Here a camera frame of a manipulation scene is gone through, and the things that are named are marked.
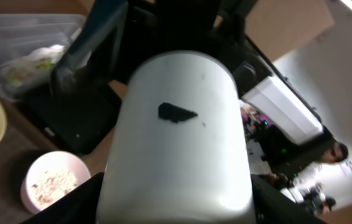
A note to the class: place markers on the person in background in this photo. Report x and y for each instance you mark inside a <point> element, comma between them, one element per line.
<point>308,182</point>

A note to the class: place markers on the white cup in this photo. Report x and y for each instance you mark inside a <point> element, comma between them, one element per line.
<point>178,153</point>

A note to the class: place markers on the dark brown serving tray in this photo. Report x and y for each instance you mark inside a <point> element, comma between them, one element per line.
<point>18,151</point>

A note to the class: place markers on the pink white bowl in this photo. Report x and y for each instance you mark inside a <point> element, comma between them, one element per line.
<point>50,177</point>

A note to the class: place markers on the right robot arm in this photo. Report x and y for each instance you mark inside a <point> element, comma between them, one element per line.
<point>119,35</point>

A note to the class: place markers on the green orange snack wrapper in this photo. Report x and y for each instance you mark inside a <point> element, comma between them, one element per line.
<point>24,72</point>

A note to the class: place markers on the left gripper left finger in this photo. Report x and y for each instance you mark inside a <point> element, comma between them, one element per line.
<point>77,207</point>

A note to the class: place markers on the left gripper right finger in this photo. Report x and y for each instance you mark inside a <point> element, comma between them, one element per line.
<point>272,207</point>

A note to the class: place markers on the clear plastic waste bin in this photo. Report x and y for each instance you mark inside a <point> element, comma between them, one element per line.
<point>20,34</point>

